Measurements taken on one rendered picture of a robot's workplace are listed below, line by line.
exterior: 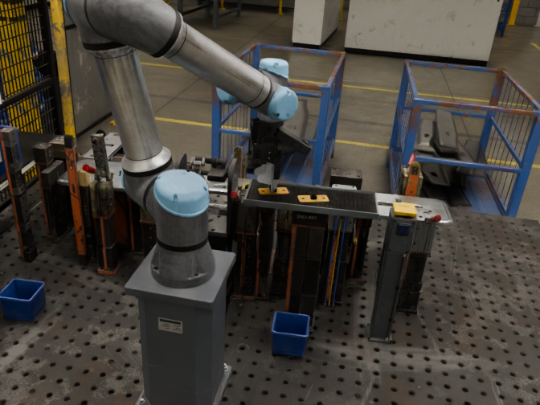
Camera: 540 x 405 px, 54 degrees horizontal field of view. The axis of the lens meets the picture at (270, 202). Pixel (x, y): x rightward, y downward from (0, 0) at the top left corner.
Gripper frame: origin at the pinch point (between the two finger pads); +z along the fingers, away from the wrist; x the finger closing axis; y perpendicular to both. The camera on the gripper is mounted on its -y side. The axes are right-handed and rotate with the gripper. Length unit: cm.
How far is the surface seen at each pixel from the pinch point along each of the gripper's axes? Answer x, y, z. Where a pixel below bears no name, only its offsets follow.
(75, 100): -321, 96, 71
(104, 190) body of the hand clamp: -30, 49, 14
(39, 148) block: -57, 73, 10
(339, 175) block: -37, -34, 15
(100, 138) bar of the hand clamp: -32, 49, -3
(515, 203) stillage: -135, -197, 85
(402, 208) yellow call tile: 13.3, -34.0, 1.8
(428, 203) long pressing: -18, -61, 18
